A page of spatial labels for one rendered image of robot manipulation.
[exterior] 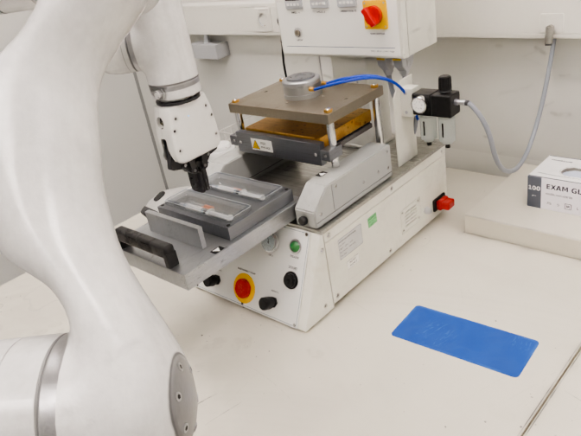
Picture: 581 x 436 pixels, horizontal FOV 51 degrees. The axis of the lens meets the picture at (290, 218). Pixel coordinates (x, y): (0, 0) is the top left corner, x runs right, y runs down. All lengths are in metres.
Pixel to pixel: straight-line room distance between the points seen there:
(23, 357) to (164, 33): 0.61
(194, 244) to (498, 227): 0.66
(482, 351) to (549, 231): 0.35
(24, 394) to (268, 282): 0.76
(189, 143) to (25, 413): 0.65
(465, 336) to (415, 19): 0.62
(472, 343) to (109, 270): 0.74
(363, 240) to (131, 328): 0.81
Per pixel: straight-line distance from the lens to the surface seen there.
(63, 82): 0.51
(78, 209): 0.49
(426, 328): 1.13
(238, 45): 2.16
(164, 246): 0.98
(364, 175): 1.18
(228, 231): 1.02
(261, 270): 1.19
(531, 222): 1.35
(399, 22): 1.24
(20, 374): 0.49
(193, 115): 1.03
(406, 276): 1.26
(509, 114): 1.62
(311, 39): 1.38
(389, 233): 1.29
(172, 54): 0.99
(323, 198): 1.09
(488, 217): 1.37
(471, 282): 1.24
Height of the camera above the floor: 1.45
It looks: 27 degrees down
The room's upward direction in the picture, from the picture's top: 10 degrees counter-clockwise
